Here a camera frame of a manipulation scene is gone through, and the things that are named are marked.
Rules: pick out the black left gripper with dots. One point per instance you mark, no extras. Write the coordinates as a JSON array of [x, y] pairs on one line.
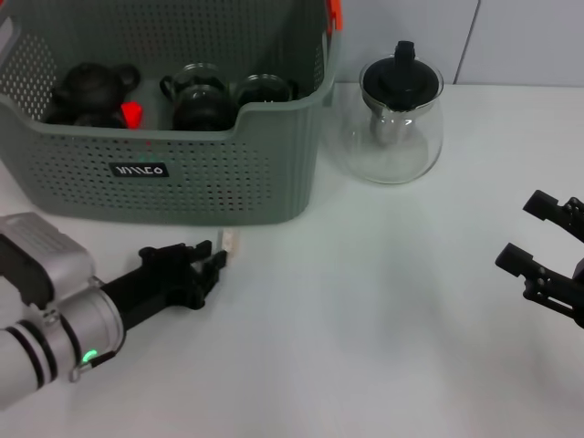
[[155, 283]]

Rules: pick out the dark clay teapot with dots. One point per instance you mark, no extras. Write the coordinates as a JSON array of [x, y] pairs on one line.
[[93, 89]]

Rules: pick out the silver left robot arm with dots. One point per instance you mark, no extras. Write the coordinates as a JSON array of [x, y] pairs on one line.
[[91, 319]]

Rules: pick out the steel teapot infuser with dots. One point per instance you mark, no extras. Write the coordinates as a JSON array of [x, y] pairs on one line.
[[388, 128]]

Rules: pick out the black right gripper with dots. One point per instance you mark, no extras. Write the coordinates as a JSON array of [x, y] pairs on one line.
[[579, 271]]

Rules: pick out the translucent white brick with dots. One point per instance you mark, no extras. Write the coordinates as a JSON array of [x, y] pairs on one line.
[[232, 242]]

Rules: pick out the large red sloped brick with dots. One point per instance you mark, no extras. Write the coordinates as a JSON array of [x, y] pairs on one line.
[[132, 114]]

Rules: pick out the clear glass teapot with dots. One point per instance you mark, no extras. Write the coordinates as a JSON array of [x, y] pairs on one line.
[[397, 155]]

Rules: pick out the black glass teapot lid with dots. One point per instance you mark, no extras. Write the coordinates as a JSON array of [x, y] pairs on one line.
[[401, 80]]

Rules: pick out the grey-green perforated storage bin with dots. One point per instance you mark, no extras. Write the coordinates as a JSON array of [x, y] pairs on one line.
[[205, 182]]

